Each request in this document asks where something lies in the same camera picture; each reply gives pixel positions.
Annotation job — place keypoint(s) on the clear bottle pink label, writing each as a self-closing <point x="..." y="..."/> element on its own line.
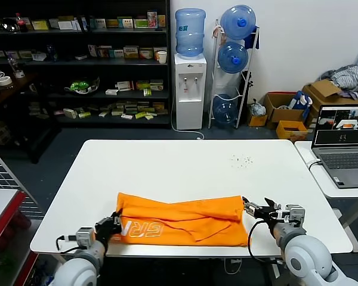
<point x="17" y="67"/>

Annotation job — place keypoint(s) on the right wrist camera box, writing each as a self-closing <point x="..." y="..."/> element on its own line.
<point x="294" y="213"/>

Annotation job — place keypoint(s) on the white water dispenser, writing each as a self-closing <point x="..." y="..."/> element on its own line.
<point x="191" y="98"/>

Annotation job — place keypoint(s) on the blue water jug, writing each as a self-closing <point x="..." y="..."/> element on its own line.
<point x="191" y="33"/>
<point x="225" y="109"/>
<point x="233" y="58"/>
<point x="238" y="21"/>

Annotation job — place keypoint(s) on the small green box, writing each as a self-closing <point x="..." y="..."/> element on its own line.
<point x="148" y="92"/>
<point x="84" y="115"/>

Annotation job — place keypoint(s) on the yellow green medicine box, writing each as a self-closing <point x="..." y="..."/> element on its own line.
<point x="40" y="25"/>
<point x="143" y="84"/>

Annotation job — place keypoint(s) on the black folded stand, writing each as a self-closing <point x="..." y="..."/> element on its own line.
<point x="247" y="86"/>

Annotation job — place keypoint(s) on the dark blue cloth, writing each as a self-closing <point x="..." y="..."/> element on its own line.
<point x="252" y="39"/>

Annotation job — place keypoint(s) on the red framed white cart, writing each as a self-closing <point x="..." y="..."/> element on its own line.
<point x="0" y="208"/>

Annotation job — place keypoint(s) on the yellow cardboard crate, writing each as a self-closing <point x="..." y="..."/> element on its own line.
<point x="290" y="133"/>

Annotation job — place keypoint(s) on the orange t-shirt white print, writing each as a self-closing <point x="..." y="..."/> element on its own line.
<point x="182" y="220"/>

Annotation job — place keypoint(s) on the yellow white medicine box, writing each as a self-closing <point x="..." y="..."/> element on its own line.
<point x="131" y="52"/>

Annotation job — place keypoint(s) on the cola bottle red label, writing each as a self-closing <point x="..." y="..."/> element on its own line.
<point x="22" y="24"/>

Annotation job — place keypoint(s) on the dark wooden desk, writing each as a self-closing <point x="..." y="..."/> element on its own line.
<point x="15" y="95"/>

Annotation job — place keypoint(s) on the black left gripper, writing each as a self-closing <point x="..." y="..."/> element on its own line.
<point x="107" y="228"/>

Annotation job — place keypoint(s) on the grey clothes pile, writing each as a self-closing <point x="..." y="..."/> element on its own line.
<point x="347" y="77"/>

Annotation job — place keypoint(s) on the upright white medicine box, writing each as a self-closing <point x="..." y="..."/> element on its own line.
<point x="92" y="50"/>

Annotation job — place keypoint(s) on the white blue medicine box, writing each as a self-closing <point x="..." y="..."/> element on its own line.
<point x="118" y="54"/>

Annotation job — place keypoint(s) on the red yellow medicine box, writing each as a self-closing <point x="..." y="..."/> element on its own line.
<point x="146" y="53"/>

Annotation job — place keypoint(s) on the white orange medicine box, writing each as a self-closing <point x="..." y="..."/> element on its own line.
<point x="126" y="23"/>
<point x="104" y="52"/>

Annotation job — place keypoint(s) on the flat green box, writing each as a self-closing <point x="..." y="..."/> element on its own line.
<point x="140" y="115"/>

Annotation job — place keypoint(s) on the small orange cardboard box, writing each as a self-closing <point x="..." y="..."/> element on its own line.
<point x="257" y="121"/>

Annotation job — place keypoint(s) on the white tape roll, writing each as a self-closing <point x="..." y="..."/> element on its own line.
<point x="4" y="81"/>

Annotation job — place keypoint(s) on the clear glass bowl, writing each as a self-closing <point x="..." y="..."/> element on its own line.
<point x="9" y="24"/>

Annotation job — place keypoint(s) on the dark blue bottle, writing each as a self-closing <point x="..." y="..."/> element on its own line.
<point x="51" y="53"/>

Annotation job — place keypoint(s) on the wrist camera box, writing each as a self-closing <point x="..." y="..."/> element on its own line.
<point x="294" y="213"/>
<point x="85" y="237"/>

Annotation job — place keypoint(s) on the pale hanging cloth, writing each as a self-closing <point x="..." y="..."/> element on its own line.
<point x="217" y="32"/>

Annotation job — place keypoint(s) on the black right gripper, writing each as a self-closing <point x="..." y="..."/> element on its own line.
<point x="274" y="215"/>

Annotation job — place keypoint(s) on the green white medicine box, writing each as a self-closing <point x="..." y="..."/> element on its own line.
<point x="157" y="85"/>
<point x="100" y="24"/>

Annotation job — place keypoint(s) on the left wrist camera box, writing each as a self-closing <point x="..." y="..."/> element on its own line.
<point x="85" y="237"/>

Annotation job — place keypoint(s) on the scattered dark crumbs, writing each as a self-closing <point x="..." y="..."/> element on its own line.
<point x="247" y="161"/>

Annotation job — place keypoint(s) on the green fruit bowl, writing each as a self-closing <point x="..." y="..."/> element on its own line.
<point x="82" y="86"/>

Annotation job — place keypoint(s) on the wide white box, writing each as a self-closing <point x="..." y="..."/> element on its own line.
<point x="67" y="25"/>

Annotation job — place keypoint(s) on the large open cardboard box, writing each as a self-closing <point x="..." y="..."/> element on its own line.
<point x="325" y="89"/>

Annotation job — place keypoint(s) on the flat red white box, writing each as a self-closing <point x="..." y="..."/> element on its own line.
<point x="126" y="116"/>

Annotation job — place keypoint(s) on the grey open laptop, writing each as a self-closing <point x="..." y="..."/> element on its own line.
<point x="343" y="161"/>

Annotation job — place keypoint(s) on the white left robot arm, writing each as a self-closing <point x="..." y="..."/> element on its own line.
<point x="77" y="272"/>

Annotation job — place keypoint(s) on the black shelving unit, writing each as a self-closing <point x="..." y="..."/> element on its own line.
<point x="77" y="63"/>

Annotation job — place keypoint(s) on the tall pink box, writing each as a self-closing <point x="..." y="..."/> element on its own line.
<point x="152" y="19"/>

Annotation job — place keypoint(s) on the red white medicine box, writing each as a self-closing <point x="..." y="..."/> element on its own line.
<point x="126" y="86"/>

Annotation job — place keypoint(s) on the white metal jug rack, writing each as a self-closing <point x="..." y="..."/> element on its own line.
<point x="212" y="86"/>

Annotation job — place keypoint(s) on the white plastic bag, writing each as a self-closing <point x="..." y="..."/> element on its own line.
<point x="256" y="109"/>

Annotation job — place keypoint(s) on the blue white bag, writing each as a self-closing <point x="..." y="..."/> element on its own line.
<point x="299" y="100"/>

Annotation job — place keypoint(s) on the white paper cup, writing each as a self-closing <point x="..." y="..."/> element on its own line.
<point x="162" y="57"/>

